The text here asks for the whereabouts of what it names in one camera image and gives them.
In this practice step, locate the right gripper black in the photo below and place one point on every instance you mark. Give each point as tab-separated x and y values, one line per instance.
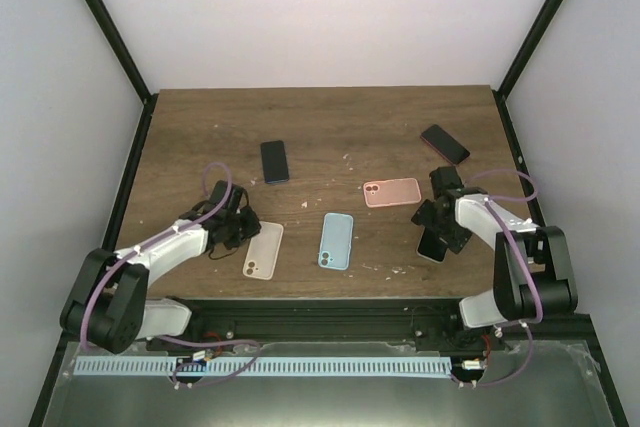
458	239

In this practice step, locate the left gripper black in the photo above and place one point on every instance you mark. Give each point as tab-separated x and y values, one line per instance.
253	224

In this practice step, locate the white phone black screen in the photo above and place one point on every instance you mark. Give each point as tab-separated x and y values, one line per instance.
431	247

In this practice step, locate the beige phone case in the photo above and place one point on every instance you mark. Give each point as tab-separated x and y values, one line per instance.
262	254

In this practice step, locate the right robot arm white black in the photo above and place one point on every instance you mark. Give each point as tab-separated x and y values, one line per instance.
532	271

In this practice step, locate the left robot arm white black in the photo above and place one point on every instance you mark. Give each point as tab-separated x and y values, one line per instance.
108	305

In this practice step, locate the pink phone case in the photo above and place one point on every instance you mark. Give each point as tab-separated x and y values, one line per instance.
392	192

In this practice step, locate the blue phone black screen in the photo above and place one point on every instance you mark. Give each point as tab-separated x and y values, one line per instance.
274	162

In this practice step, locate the red phone black screen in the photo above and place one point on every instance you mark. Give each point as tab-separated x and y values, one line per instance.
445	145

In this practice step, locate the light blue phone case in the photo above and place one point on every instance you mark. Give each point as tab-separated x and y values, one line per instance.
336	241

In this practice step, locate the right black table edge rail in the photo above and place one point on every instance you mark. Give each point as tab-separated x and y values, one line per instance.
518	157

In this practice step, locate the black table edge rail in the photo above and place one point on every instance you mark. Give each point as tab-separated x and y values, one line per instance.
518	157
126	184

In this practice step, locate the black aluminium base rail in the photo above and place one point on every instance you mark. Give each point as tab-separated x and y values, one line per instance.
432	323

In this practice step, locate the left black table edge rail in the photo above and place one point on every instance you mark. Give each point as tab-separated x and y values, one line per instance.
126	184

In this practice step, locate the light blue slotted cable duct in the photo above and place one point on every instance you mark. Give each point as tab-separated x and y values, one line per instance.
419	367

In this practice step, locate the right black frame post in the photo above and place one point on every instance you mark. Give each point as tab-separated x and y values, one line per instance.
536	32

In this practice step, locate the black frame post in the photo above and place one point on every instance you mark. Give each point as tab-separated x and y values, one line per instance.
536	32
118	46

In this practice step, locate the left black frame post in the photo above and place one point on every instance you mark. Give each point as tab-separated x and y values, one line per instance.
118	46

